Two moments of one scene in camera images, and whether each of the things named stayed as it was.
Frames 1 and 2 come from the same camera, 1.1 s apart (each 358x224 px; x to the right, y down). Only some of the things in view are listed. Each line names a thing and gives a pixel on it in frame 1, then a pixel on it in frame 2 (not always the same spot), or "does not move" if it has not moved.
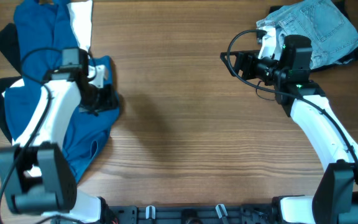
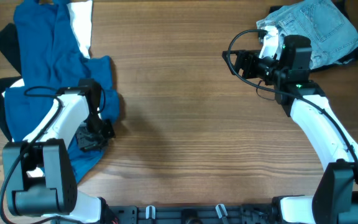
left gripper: [107, 100] -> [87, 143]
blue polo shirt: [43, 30] does not move
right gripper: [242, 63] does not move
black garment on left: [6, 40] does not move
